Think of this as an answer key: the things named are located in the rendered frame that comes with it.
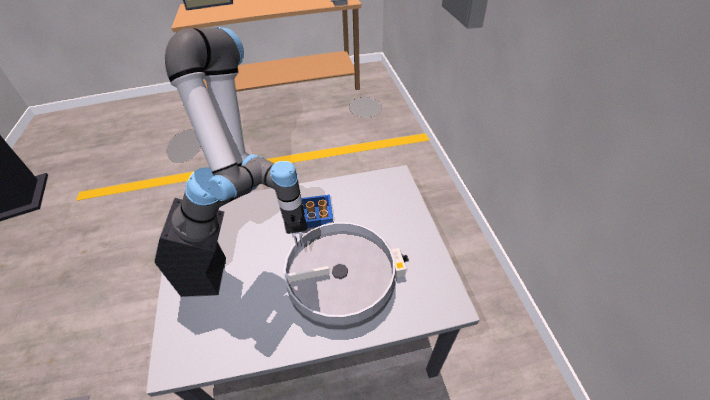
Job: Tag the blue crate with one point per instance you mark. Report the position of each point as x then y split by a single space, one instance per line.
319 221

